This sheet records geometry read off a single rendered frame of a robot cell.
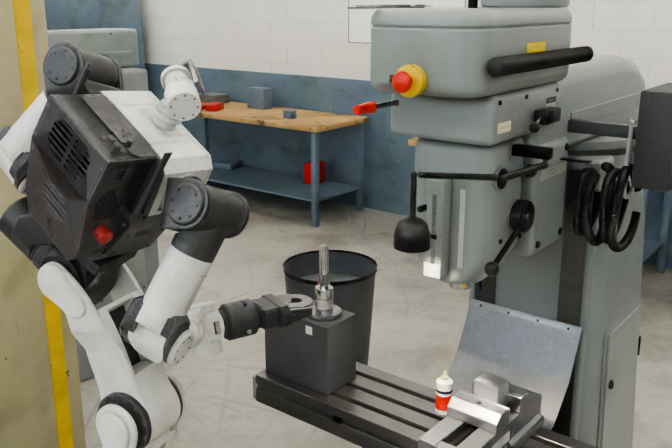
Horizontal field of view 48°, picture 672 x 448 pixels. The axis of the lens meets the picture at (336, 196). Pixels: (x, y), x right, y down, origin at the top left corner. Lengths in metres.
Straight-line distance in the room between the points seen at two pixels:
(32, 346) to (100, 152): 1.75
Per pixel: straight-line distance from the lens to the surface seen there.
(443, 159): 1.58
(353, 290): 3.62
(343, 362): 1.99
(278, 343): 2.03
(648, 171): 1.73
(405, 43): 1.44
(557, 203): 1.84
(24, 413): 3.17
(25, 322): 3.04
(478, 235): 1.59
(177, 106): 1.50
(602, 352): 2.15
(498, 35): 1.44
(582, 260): 2.00
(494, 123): 1.48
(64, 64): 1.65
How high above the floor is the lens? 1.91
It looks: 15 degrees down
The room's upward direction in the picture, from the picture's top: straight up
